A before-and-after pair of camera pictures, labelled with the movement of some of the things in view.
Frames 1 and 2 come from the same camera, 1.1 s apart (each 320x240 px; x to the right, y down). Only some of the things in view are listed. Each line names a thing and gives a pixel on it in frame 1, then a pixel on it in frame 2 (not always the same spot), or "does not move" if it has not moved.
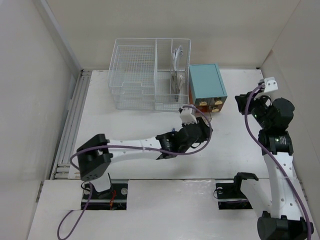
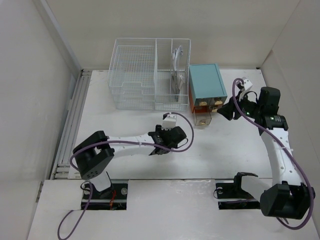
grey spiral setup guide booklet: (176, 77) does not move
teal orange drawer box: (206, 90) does not move
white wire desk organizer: (150, 74) does not move
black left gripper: (205, 132) -> (160, 131)
